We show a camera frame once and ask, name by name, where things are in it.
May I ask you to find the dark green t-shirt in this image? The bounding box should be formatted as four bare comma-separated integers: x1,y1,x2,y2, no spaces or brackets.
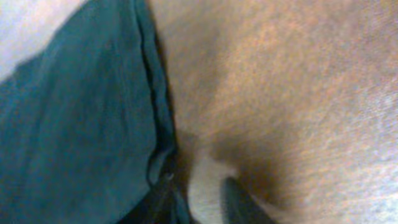
1,0,193,223

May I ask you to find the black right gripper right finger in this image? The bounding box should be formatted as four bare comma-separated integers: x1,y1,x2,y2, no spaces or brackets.
221,177,277,224

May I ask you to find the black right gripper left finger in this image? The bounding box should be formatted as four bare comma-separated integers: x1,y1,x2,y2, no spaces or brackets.
117,174,174,224

